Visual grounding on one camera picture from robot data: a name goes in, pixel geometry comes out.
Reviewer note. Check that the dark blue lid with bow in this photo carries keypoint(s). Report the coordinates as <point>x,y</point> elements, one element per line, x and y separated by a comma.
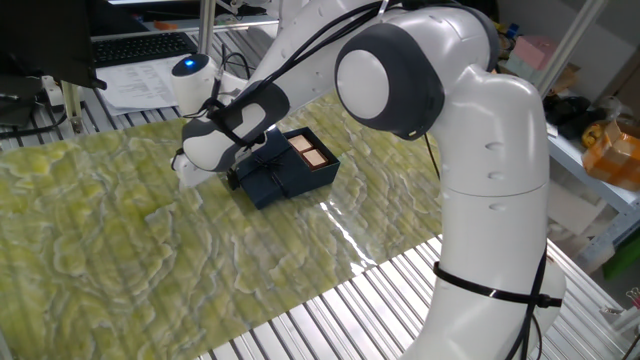
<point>265,186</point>

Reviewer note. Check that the light wooden block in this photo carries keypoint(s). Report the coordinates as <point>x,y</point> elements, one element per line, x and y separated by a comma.
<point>300,143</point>
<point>315,158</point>

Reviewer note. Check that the printed white paper sheets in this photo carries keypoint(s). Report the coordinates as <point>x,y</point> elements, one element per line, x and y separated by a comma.
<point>140,87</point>

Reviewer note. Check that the black computer monitor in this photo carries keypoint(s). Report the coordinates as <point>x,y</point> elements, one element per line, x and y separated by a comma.
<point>45,40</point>

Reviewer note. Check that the dark blue gift box base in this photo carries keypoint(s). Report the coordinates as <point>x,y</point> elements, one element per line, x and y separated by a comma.
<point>325,178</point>

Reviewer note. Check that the orange checkered bag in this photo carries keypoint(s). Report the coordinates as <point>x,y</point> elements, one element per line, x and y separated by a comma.
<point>612,155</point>

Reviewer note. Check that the black bag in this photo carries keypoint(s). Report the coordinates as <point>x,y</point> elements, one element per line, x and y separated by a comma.
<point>575,117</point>

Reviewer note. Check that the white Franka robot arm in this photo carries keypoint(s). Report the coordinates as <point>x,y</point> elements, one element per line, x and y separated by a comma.
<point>490,150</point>

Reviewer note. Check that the black computer keyboard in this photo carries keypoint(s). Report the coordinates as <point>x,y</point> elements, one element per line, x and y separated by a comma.
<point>140,47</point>

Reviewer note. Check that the grey side shelf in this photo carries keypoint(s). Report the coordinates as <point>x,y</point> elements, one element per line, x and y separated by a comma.
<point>600,192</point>

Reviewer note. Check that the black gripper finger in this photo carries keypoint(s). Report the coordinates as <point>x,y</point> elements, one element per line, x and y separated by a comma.
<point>231,179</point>
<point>237,179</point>

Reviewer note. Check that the upright aluminium post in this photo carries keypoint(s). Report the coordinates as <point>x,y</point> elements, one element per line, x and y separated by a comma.
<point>206,25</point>

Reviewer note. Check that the white power strip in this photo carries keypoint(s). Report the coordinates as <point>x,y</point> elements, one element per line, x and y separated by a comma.
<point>54,90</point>

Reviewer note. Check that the green marble pattern mat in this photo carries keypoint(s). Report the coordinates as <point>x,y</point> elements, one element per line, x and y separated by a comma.
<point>150,250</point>

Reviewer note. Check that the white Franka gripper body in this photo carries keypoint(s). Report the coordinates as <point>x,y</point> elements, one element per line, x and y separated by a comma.
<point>192,174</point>

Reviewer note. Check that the pink plastic box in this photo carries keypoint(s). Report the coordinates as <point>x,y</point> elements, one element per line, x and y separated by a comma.
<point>535,52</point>

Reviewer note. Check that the slanted aluminium frame post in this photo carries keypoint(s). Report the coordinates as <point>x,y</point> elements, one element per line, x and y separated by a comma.
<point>570,50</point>

